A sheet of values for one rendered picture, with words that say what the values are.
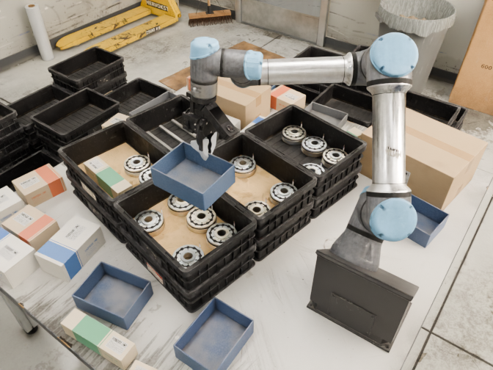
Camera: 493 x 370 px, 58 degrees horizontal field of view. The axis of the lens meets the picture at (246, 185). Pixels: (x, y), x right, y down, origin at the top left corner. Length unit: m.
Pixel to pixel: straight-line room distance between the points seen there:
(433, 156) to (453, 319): 0.96
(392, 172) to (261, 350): 0.66
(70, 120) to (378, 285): 2.09
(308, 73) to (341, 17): 3.23
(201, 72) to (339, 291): 0.74
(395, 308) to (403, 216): 0.27
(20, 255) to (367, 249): 1.13
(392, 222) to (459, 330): 1.36
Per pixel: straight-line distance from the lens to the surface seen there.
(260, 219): 1.45
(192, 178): 1.38
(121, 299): 1.59
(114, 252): 1.72
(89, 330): 1.48
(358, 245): 1.35
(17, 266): 1.70
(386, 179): 1.23
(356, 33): 4.54
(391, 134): 1.23
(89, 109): 2.91
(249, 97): 2.16
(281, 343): 1.46
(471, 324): 2.55
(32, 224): 1.82
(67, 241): 1.69
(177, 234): 1.56
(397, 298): 1.30
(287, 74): 1.34
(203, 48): 1.20
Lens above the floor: 1.98
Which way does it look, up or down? 42 degrees down
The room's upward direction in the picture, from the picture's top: straight up
